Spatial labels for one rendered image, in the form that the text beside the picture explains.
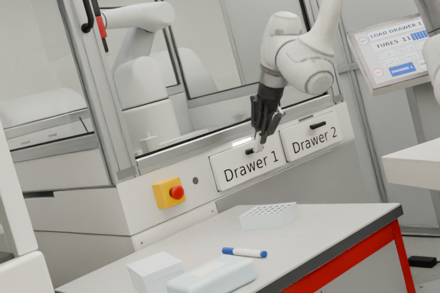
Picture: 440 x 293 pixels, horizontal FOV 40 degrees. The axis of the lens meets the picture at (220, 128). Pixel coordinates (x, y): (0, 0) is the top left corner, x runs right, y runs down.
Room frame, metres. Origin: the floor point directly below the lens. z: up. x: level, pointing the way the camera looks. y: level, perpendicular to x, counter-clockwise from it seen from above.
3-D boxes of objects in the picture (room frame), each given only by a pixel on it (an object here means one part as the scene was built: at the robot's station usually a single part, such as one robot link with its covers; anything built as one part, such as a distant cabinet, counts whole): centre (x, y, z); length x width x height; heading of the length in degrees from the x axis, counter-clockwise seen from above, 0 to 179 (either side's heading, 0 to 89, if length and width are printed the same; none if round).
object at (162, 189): (1.66, 0.18, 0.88); 0.07 x 0.05 x 0.07; 129
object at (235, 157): (1.88, -0.06, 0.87); 0.29 x 0.02 x 0.11; 129
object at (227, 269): (1.10, 0.09, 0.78); 0.15 x 0.10 x 0.04; 123
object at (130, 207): (2.28, 0.21, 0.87); 1.02 x 0.95 x 0.14; 129
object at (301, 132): (2.08, -0.31, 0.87); 0.29 x 0.02 x 0.11; 129
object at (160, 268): (1.22, 0.21, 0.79); 0.13 x 0.09 x 0.05; 23
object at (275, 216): (1.48, -0.06, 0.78); 0.12 x 0.08 x 0.04; 51
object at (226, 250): (1.27, 0.02, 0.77); 0.14 x 0.02 x 0.02; 38
